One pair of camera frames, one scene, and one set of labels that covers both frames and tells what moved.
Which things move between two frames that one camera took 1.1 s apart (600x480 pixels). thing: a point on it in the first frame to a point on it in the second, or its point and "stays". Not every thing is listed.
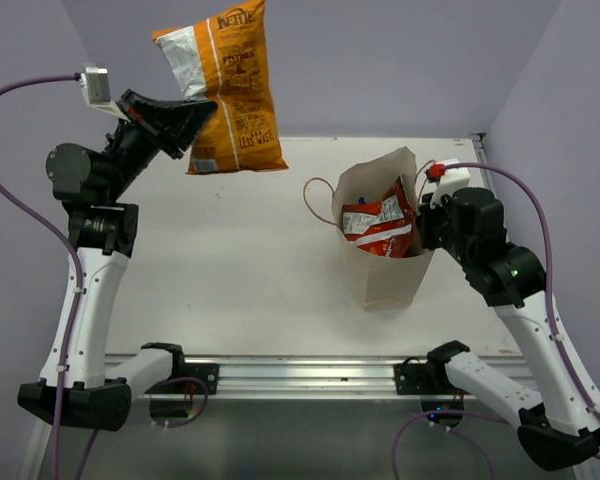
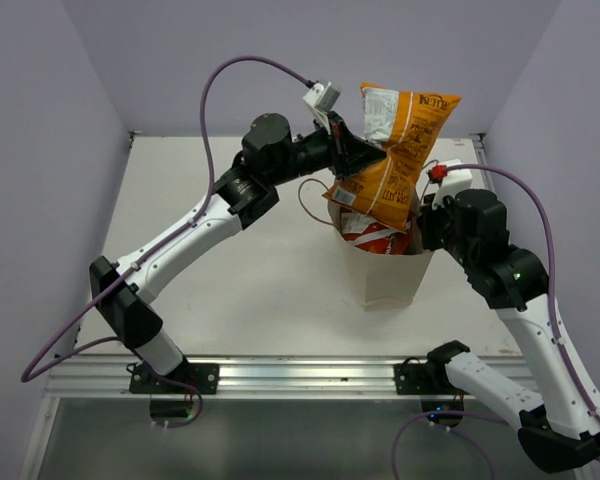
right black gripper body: [435, 229] stays
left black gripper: [166, 124] to [347, 152]
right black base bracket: [426, 379] stays
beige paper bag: [381, 281] stays
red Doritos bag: [384, 228] stays
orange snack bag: [224, 59] to [397, 122]
